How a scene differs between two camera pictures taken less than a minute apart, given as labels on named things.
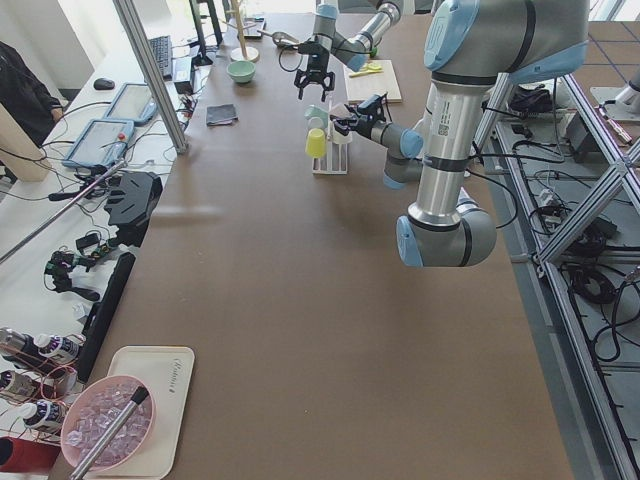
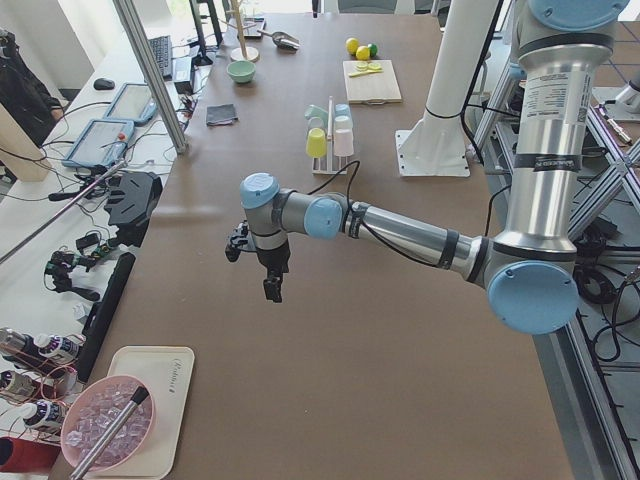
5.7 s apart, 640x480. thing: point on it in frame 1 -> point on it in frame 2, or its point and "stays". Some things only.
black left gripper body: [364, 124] -> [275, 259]
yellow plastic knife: [367, 72] stays
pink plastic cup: [341, 111] -> [343, 142]
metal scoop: [281, 38] stays
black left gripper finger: [344, 130] -> [272, 284]
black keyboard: [162, 48] stays
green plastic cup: [313, 111] stays
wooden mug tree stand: [243, 52] stays
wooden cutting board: [360, 88] stays
